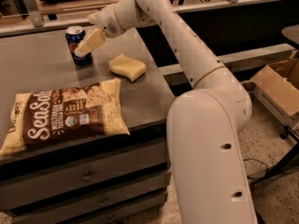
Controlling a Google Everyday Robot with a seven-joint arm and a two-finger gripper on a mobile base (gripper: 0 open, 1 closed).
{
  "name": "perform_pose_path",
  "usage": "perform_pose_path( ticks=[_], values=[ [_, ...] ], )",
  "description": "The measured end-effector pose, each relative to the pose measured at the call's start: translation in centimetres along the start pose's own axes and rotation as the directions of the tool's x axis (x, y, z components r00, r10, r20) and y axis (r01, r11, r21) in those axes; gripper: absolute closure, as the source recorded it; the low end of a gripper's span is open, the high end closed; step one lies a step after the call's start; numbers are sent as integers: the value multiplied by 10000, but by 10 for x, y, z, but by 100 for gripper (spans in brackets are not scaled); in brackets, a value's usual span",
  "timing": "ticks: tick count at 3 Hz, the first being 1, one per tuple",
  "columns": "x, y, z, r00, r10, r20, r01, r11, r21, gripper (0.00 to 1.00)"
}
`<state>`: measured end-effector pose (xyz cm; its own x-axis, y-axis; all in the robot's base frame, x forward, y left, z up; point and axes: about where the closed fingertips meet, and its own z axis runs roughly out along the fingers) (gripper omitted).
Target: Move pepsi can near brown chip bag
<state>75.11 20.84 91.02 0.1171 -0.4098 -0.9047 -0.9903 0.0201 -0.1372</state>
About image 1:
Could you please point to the yellow sponge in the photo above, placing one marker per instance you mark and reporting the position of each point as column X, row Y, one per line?
column 127, row 67

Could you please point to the grey drawer cabinet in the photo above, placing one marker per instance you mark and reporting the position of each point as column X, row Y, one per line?
column 95, row 180

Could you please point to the cardboard box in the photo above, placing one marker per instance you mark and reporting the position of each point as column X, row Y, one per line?
column 277, row 88

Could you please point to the metal railing frame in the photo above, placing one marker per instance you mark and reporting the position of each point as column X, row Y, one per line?
column 50, row 17

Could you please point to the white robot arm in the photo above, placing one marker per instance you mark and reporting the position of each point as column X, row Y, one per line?
column 202, row 124

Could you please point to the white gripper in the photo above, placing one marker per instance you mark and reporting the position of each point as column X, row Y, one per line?
column 106, row 22

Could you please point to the brown sea salt chip bag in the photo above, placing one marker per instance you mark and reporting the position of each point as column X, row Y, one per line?
column 52, row 117

